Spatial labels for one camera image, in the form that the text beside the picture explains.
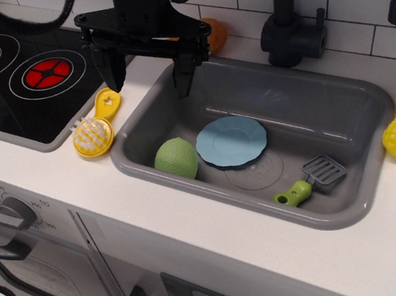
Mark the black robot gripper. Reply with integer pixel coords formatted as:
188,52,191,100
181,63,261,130
75,0,209,99

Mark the grey spatula with green handle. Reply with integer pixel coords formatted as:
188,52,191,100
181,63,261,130
272,155,347,207

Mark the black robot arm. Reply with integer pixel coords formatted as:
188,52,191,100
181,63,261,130
75,0,211,98

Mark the blue toy plate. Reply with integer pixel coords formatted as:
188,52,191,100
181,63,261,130
195,116,267,167

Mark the grey plastic sink basin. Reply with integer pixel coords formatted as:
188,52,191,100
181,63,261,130
110,59,395,230

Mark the orange toy chicken piece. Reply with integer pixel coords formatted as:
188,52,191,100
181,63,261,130
163,15,232,62

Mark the yellow dish brush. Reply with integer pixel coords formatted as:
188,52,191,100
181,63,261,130
71,88,122,158

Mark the green toy lime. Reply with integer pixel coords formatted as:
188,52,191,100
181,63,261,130
154,138,199,179

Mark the black toy stovetop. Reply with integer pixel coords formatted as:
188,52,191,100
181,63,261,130
0,27,104,153

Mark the black toy faucet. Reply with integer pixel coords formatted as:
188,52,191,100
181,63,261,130
260,0,396,68

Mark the grey oven knob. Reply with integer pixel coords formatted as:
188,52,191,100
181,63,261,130
0,197,37,231

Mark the black braided cable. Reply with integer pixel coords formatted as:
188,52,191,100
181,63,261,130
0,0,82,41

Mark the grey oven door handle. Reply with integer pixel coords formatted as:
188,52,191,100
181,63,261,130
0,219,40,263

